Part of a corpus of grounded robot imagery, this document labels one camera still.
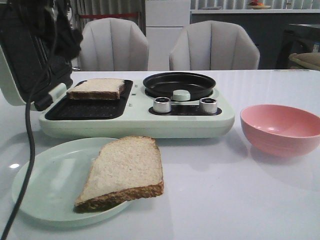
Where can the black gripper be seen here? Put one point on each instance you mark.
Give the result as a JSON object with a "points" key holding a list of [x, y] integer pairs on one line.
{"points": [[31, 29]]}

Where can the green breakfast maker lid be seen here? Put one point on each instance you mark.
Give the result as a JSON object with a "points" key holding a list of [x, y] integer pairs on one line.
{"points": [[19, 77]]}

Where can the bread slice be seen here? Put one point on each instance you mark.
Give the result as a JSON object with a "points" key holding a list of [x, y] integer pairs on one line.
{"points": [[125, 169], [97, 89]]}

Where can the pink bowl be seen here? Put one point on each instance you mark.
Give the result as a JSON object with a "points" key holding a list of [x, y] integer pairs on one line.
{"points": [[281, 130]]}

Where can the green breakfast maker base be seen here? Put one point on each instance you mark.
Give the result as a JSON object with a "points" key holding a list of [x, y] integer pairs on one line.
{"points": [[132, 115]]}

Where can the left beige chair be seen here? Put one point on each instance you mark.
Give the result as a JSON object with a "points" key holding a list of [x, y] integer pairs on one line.
{"points": [[112, 44]]}

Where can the beige chair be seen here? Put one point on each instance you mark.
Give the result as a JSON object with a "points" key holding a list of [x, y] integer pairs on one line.
{"points": [[213, 45], [112, 44]]}

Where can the red barrier belt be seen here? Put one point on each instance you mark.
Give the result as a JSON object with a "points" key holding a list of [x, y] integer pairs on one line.
{"points": [[116, 15]]}

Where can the white refrigerator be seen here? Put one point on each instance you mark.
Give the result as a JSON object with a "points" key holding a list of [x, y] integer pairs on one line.
{"points": [[164, 20]]}

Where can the black round frying pan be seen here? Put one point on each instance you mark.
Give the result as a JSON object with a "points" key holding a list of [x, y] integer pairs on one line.
{"points": [[164, 84]]}

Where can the left silver knob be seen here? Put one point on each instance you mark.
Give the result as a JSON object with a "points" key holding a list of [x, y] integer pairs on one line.
{"points": [[162, 105]]}

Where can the silver knob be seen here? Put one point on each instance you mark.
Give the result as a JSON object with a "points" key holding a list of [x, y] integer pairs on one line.
{"points": [[162, 105], [208, 105]]}

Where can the light green plate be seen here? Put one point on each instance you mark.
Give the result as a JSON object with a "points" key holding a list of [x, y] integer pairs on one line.
{"points": [[58, 177]]}

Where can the right beige chair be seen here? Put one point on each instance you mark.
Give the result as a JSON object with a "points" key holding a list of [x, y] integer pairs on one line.
{"points": [[213, 45]]}

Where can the right silver knob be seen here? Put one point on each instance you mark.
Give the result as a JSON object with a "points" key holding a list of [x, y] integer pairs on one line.
{"points": [[208, 105]]}

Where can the fruit plate on counter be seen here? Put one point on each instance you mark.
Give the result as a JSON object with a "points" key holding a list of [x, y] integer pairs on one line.
{"points": [[257, 5]]}

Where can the dark kitchen counter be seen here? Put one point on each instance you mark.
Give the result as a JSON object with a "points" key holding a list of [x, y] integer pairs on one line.
{"points": [[277, 33]]}

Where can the beige cushion at right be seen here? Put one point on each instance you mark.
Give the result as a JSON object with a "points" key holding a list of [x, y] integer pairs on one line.
{"points": [[308, 60]]}

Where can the green pan handle knob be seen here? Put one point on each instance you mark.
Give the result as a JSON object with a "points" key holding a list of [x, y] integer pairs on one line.
{"points": [[181, 95]]}

